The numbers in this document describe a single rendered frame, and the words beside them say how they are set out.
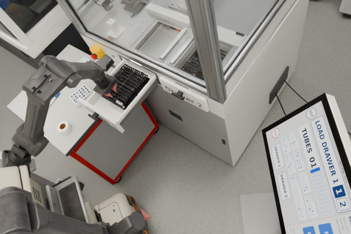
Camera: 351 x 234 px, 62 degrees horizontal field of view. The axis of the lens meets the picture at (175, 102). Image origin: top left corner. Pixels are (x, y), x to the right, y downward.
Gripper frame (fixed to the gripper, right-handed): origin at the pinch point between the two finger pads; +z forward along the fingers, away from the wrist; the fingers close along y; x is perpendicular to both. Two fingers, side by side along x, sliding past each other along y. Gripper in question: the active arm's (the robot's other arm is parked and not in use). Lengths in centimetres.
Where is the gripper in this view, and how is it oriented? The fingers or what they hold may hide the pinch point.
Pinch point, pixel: (112, 93)
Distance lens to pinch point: 148.4
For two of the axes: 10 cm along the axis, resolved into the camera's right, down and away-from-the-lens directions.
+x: -7.9, -4.1, 4.5
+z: 2.5, 4.5, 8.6
